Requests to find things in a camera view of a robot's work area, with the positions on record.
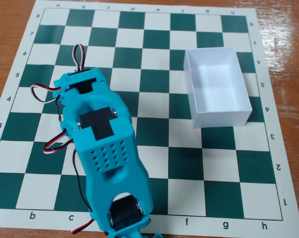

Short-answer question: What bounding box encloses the cyan gripper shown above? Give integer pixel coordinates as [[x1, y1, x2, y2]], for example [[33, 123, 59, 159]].
[[52, 68, 108, 100]]

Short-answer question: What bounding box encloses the white open rectangular box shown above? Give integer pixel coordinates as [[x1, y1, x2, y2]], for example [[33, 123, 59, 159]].
[[183, 47, 253, 129]]

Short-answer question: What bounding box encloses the green and white chessboard mat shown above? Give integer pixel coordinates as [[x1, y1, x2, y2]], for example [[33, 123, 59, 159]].
[[0, 0, 299, 236]]

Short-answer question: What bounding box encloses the thin black cable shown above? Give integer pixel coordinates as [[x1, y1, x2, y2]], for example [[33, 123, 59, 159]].
[[72, 148, 92, 213]]

